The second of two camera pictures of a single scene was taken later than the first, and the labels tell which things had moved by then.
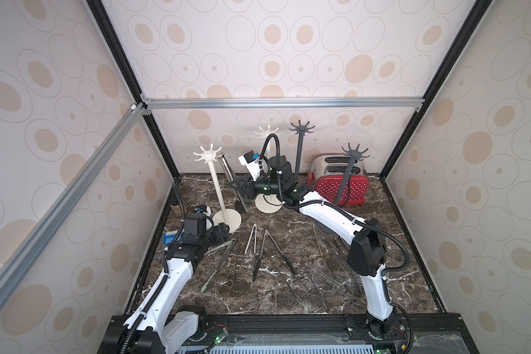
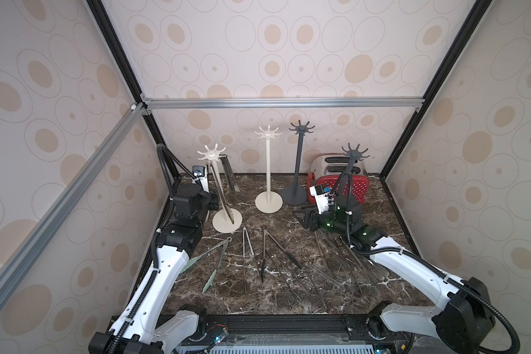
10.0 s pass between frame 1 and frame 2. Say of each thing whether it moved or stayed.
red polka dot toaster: stayed
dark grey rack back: stayed
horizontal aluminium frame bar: stayed
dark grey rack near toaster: stayed
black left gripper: moved
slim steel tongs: moved
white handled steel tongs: moved
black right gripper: moved
